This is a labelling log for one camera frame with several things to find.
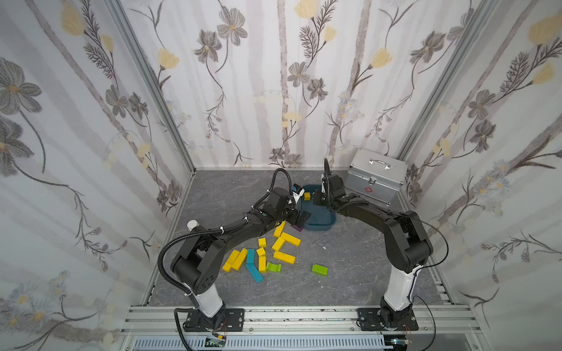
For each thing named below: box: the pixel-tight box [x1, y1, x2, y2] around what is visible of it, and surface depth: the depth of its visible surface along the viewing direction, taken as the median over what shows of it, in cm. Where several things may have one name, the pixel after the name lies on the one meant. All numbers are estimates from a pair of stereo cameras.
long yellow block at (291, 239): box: [279, 231, 302, 247], surface depth 95 cm
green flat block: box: [311, 263, 329, 277], surface depth 86 cm
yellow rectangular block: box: [271, 236, 285, 251], surface depth 95 cm
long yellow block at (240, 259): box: [231, 247, 248, 272], surface depth 88 cm
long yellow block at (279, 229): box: [273, 220, 287, 238], surface depth 97 cm
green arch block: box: [266, 261, 282, 273], surface depth 86 cm
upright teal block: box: [247, 248, 256, 264], surface depth 89 cm
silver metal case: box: [345, 148, 409, 206], surface depth 104 cm
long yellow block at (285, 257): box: [272, 250, 297, 265], surface depth 90 cm
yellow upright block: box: [258, 255, 267, 274], surface depth 86 cm
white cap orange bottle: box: [187, 219, 200, 232], surface depth 92 cm
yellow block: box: [222, 249, 241, 273], surface depth 88 cm
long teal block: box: [245, 263, 264, 284], surface depth 86 cm
